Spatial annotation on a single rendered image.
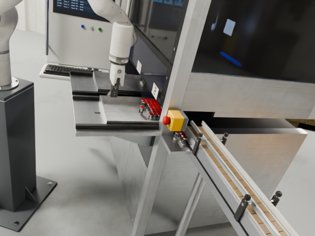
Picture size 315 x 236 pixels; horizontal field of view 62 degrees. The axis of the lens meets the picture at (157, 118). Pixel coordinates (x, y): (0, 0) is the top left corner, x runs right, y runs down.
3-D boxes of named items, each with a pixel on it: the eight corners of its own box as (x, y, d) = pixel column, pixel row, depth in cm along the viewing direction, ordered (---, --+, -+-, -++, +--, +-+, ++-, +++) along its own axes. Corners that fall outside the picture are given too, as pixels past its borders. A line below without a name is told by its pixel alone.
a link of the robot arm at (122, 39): (116, 49, 119) (106, 53, 111) (119, 19, 112) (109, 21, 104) (132, 55, 117) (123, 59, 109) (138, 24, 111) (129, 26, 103)
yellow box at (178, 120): (178, 122, 126) (182, 110, 122) (184, 131, 120) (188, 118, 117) (164, 122, 123) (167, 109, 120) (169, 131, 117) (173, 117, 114)
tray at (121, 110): (156, 103, 158) (157, 98, 156) (171, 127, 137) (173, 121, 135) (99, 100, 145) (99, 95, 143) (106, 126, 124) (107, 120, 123)
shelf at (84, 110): (139, 79, 190) (140, 77, 189) (174, 136, 134) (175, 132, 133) (69, 74, 172) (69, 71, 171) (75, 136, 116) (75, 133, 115)
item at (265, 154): (167, 101, 372) (183, 39, 330) (254, 224, 208) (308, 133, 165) (95, 98, 336) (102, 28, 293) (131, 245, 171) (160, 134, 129)
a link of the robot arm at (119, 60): (131, 59, 112) (130, 65, 113) (126, 52, 119) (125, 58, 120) (111, 57, 108) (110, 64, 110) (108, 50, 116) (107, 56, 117)
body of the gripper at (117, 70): (129, 64, 112) (125, 88, 117) (124, 56, 120) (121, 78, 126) (112, 62, 109) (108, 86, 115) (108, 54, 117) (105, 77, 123)
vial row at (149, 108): (146, 105, 152) (148, 98, 149) (156, 122, 137) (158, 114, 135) (143, 105, 151) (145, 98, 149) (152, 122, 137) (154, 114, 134)
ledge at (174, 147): (185, 137, 134) (186, 135, 134) (196, 154, 124) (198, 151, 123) (160, 138, 129) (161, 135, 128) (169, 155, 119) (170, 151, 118)
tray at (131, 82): (142, 79, 185) (142, 75, 183) (152, 97, 164) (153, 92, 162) (92, 76, 172) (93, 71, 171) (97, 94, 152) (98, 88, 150)
